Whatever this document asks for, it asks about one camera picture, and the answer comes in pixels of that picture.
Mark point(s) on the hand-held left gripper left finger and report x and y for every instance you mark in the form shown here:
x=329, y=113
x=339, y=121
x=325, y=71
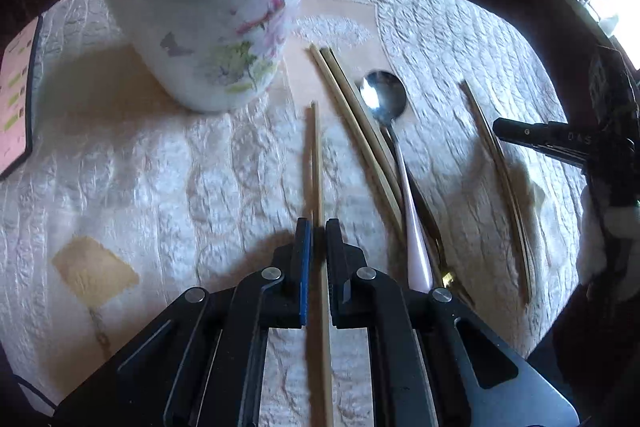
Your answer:
x=303, y=267

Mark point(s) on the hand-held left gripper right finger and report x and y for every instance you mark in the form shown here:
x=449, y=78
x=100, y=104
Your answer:
x=334, y=267

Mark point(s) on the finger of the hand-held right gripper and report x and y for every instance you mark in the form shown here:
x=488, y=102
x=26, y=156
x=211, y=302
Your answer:
x=540, y=137

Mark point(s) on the wooden chopstick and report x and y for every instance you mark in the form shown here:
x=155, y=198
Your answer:
x=364, y=127
x=315, y=167
x=349, y=127
x=491, y=147
x=506, y=172

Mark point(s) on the floral cup with teal rim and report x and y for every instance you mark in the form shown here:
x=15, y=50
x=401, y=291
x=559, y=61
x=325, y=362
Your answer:
x=200, y=7

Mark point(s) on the person's right hand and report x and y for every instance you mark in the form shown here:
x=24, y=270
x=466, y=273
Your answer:
x=592, y=237

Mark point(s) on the white quilted tablecloth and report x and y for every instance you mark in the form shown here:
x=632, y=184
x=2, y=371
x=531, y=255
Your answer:
x=150, y=182

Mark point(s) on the smartphone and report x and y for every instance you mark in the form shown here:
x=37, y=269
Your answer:
x=17, y=107

